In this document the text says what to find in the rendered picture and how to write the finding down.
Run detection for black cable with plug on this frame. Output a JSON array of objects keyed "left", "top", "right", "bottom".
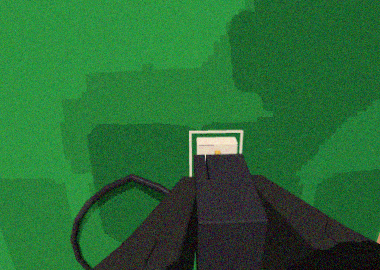
[{"left": 70, "top": 154, "right": 268, "bottom": 270}]

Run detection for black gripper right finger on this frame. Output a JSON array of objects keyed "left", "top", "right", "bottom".
[{"left": 251, "top": 175, "right": 380, "bottom": 270}]

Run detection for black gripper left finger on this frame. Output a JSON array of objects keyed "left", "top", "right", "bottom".
[{"left": 90, "top": 176, "right": 195, "bottom": 270}]

